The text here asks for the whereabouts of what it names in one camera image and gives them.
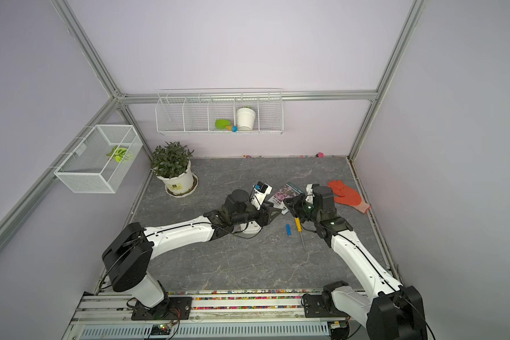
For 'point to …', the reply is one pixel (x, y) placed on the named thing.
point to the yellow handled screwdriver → (299, 229)
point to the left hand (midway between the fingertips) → (278, 209)
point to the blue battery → (288, 229)
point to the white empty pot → (246, 118)
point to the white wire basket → (103, 160)
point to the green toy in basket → (117, 153)
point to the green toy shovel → (222, 124)
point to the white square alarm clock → (253, 227)
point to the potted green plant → (173, 166)
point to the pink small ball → (320, 154)
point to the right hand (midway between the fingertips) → (281, 198)
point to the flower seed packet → (287, 190)
